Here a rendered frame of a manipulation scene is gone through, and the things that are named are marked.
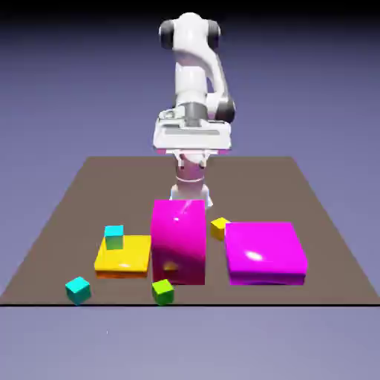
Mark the flat large magenta box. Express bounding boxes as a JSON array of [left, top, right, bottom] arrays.
[[224, 221, 309, 286]]

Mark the tall large magenta box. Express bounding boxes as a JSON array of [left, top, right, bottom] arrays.
[[150, 199, 206, 286]]

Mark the small yellow cube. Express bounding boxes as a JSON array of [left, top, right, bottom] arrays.
[[210, 217, 232, 242]]

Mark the small green cube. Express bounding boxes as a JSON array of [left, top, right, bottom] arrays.
[[151, 278, 175, 307]]

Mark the small cyan cube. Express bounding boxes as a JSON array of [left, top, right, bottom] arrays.
[[104, 224, 125, 251], [65, 276, 92, 307]]

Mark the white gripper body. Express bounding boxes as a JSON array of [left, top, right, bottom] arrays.
[[152, 117, 233, 156]]

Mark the large yellow box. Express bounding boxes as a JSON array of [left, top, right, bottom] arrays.
[[94, 235, 153, 280]]

